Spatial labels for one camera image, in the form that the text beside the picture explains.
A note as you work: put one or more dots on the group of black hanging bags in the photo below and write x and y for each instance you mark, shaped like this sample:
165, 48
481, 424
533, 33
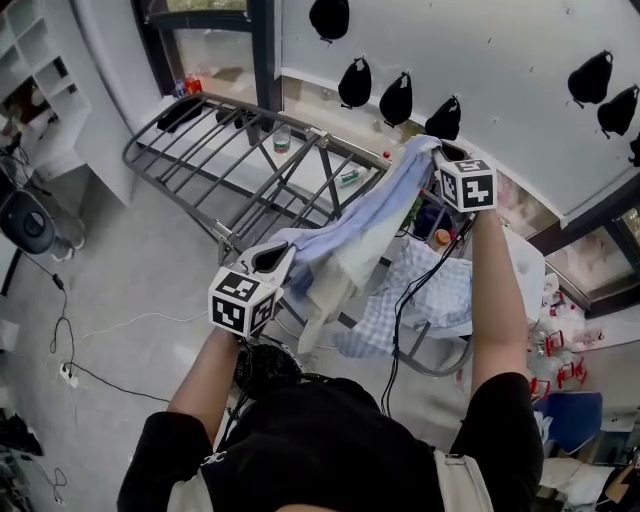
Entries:
355, 85

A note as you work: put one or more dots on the person's black shirt torso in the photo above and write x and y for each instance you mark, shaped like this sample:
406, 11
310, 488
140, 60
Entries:
320, 450

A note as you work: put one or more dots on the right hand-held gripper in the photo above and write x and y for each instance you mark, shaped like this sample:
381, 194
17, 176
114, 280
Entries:
470, 190

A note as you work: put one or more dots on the blue plastic seat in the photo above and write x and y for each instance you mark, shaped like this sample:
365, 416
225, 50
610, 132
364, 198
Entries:
570, 420

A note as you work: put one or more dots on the white green tube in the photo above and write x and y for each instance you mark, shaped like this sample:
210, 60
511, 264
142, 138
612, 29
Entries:
352, 177

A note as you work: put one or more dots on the person's left forearm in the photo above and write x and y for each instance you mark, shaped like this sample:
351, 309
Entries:
205, 375

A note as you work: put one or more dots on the white power strip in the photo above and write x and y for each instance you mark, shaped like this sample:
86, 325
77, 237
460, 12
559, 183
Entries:
70, 375

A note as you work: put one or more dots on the clear bag of red-clipped jars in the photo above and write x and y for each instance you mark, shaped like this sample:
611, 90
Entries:
560, 350

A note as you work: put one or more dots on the black object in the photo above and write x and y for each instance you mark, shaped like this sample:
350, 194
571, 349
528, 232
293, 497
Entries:
180, 115

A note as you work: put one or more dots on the red drink bottle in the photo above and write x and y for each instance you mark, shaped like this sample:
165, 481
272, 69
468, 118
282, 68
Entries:
192, 86

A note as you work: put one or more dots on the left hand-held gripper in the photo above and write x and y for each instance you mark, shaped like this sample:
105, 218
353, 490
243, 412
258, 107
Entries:
240, 300

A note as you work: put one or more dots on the dark blue bag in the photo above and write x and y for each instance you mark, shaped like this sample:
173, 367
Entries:
432, 220

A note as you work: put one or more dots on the blue drink bottle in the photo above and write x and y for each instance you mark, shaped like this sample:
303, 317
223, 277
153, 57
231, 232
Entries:
180, 89

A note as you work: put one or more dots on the clear bottle green label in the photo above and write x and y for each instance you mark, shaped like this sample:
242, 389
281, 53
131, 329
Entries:
282, 142

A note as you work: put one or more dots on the white blue checked clothes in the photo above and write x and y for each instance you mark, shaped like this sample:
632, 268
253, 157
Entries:
430, 285

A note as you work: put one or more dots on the orange round lid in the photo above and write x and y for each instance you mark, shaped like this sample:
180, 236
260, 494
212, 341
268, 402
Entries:
442, 237

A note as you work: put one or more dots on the grey metal drying rack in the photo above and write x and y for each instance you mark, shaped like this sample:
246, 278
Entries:
223, 235

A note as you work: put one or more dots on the white desk with shelves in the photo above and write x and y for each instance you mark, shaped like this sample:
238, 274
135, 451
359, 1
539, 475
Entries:
100, 150

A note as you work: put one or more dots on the light blue shirt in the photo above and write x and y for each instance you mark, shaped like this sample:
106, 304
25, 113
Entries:
350, 225

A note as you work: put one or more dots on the white hook panel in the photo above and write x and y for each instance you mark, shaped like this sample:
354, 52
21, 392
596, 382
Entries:
500, 75

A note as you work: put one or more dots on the person's right forearm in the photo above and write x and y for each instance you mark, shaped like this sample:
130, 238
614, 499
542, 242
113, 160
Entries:
495, 300

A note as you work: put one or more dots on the black device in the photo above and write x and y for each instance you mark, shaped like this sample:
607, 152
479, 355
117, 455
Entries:
235, 119

